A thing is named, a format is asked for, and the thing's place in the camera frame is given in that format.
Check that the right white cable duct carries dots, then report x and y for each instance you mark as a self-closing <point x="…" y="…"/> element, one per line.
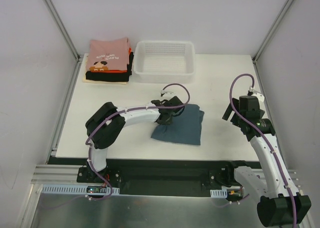
<point x="221" y="194"/>

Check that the aluminium frame post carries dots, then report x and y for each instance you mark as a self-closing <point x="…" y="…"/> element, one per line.
<point x="61" y="27"/>
<point x="272" y="30"/>

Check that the aluminium side rail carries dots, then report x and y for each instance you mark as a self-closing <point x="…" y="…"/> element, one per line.
<point x="272" y="80"/>
<point x="64" y="109"/>

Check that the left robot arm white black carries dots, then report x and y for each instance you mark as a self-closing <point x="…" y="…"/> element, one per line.
<point x="104" y="127"/>

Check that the pink folded t shirt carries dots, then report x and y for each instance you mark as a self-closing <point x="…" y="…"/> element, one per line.
<point x="108" y="56"/>

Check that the left aluminium frame post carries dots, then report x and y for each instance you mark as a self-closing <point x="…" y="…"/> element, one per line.
<point x="61" y="27"/>

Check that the white cable duct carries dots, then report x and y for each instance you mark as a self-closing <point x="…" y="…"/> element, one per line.
<point x="221" y="194"/>
<point x="79" y="190"/>

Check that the white plastic basket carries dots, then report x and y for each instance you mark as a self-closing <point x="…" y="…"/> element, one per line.
<point x="163" y="62"/>

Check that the black folded t shirt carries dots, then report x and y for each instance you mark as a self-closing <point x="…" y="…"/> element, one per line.
<point x="111" y="77"/>

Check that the right aluminium side rail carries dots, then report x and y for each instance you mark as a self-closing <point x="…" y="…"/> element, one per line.
<point x="272" y="80"/>

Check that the front aluminium rail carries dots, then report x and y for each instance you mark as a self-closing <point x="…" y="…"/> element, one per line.
<point x="67" y="174"/>

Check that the blue-grey t shirt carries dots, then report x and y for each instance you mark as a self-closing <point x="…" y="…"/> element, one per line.
<point x="185" y="129"/>

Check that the left white cable duct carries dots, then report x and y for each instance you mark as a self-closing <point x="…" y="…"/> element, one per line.
<point x="79" y="190"/>

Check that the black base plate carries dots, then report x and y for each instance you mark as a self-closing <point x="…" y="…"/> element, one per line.
<point x="159" y="177"/>

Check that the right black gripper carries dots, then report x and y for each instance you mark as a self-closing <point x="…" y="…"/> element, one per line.
<point x="233" y="115"/>

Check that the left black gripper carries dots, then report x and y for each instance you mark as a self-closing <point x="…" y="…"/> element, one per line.
<point x="165" y="117"/>

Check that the right aluminium frame post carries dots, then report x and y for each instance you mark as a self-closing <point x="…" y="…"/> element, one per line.
<point x="272" y="30"/>

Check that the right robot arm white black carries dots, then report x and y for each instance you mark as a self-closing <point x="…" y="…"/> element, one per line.
<point x="278" y="200"/>

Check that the left aluminium side rail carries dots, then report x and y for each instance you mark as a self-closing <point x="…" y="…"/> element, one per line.
<point x="64" y="109"/>

